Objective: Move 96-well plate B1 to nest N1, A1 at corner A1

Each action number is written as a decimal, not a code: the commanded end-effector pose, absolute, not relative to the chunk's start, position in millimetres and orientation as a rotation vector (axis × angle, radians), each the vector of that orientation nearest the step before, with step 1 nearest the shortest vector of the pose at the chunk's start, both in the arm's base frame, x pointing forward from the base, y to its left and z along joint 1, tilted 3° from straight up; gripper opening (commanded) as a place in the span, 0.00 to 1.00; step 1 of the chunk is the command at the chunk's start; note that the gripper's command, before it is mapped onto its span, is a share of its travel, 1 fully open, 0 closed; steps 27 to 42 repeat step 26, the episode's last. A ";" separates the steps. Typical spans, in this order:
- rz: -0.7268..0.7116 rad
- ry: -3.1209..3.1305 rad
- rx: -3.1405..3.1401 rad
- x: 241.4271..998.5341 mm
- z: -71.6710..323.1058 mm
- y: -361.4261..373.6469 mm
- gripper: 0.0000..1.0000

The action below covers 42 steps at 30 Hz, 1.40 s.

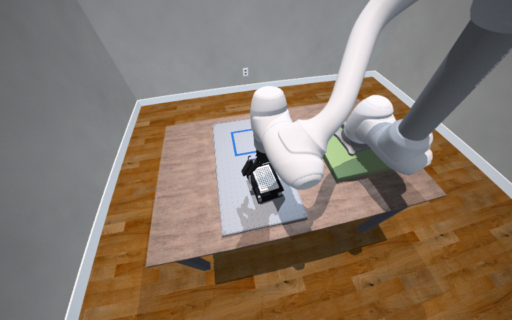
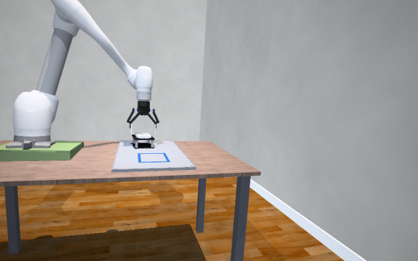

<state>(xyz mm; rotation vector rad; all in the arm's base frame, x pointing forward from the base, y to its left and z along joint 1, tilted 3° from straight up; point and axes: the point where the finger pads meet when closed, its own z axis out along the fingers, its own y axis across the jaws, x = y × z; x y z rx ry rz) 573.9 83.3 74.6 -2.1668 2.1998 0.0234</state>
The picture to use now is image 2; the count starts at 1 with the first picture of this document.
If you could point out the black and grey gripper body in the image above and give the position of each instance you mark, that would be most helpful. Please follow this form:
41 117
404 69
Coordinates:
143 105

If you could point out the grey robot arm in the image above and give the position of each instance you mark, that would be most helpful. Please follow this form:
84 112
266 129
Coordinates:
32 110

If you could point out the black rectangular frame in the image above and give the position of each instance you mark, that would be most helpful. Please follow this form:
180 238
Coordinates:
142 145

